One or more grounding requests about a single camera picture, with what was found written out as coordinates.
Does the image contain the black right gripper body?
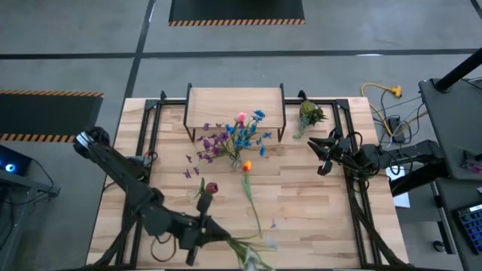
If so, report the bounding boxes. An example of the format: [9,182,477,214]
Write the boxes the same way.
[317,127,358,177]

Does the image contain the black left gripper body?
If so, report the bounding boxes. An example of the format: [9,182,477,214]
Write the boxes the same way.
[175,191,215,266]

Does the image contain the white artificial flower bunch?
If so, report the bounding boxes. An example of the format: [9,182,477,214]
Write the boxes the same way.
[225,235,279,271]

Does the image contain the slim clear glass vase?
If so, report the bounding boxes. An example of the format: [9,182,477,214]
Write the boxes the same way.
[186,187,204,204]

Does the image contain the dark red artificial tulip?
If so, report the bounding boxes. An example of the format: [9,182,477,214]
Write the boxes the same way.
[195,177,220,200]

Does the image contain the orange artificial tulip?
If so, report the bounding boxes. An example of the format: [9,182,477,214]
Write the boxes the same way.
[240,160,264,239]

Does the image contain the blue artificial flower bunch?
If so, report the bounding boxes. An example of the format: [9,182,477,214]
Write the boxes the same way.
[224,109,273,163]

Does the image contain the pink artificial tulip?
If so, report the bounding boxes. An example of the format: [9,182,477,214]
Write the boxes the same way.
[233,111,249,159]

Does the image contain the purple artificial flower bunch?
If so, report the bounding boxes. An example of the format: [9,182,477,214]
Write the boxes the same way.
[182,120,231,180]

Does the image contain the wooden shelf with black legs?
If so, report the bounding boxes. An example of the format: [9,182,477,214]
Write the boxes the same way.
[183,83,287,143]

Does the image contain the potted green succulent plant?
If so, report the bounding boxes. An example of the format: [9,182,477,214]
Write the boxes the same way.
[292,99,328,141]

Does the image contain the black power strip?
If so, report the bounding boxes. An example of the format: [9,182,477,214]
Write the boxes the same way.
[387,115,407,144]

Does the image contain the white paper sheet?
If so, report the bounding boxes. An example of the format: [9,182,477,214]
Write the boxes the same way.
[386,167,411,210]

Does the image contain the black support beam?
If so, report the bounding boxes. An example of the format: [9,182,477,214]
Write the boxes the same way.
[389,161,450,197]

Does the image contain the dark grey desk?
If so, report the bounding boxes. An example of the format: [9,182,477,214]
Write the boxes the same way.
[431,176,482,271]

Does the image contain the small purple flower item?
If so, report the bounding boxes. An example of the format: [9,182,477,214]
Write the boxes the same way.
[462,149,482,175]

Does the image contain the black pole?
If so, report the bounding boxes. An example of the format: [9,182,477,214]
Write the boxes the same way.
[435,47,482,93]

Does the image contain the black backlit keyboard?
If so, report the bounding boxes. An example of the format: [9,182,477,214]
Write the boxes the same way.
[453,202,482,257]

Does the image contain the black hazard-striped floor mat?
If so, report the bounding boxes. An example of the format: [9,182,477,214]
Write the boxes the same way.
[168,0,307,27]
[0,89,105,144]

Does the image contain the grey equipment cart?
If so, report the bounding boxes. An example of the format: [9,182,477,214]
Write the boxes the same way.
[0,169,61,271]

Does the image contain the black device with blue light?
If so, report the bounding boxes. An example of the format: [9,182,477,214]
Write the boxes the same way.
[0,145,33,178]

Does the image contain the black aluminium table frame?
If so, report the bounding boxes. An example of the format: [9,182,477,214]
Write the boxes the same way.
[88,89,410,270]

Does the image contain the black power cable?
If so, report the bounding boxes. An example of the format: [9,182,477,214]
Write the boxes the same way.
[371,88,430,144]

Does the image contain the yellow extension cable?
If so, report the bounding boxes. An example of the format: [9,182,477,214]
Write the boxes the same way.
[360,82,404,139]

